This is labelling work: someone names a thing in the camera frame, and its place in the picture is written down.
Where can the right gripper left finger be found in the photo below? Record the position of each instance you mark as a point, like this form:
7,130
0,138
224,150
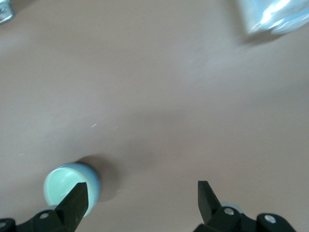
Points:
72,207

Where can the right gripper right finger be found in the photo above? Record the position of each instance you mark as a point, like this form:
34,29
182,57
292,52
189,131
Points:
207,205

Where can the blue bowl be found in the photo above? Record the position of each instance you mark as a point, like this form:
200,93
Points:
94,183

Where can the clear plastic lidded container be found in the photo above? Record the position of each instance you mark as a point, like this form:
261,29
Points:
272,14

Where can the silver metal table bracket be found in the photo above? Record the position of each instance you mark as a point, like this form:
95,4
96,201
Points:
6,12

